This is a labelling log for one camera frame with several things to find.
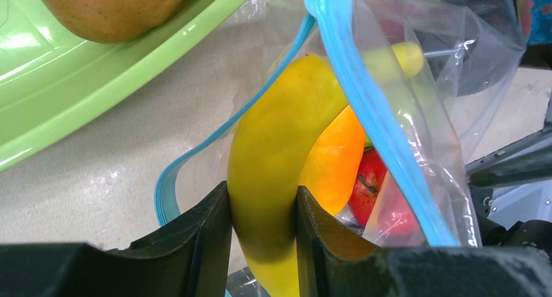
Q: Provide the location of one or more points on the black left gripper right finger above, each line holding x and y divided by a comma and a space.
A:
334, 261

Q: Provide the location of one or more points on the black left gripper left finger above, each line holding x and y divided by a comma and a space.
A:
186, 257

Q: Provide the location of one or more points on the orange fake fruit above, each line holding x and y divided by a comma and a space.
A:
332, 164

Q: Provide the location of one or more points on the yellow fake banana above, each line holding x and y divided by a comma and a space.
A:
270, 146

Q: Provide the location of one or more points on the clear zip top bag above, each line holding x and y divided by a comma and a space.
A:
396, 61

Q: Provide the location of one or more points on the brown fake kiwi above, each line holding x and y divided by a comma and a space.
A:
112, 21

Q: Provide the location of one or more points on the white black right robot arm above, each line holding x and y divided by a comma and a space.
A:
511, 191

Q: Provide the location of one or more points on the red fake apple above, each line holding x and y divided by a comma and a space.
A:
396, 217

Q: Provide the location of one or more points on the green plastic tray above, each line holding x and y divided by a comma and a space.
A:
53, 82

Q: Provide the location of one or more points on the black plastic toolbox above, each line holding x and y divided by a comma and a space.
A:
534, 18

